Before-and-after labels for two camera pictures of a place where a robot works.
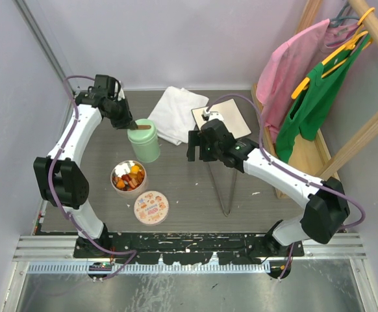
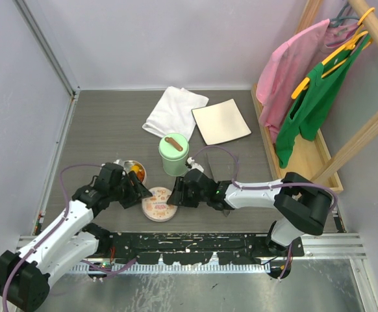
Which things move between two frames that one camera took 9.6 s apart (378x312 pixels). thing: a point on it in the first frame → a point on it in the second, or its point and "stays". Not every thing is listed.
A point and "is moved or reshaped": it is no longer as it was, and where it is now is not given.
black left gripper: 126,122 → 137,190
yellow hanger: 351,45 stays
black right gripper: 196,138 → 175,197
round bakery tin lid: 151,207 is moved or reshaped
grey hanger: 335,22 stays
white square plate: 232,116 stays
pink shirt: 290,62 stays
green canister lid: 145,132 → 173,147
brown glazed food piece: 139,176 stays
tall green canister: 147,152 → 174,159
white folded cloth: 173,114 stays
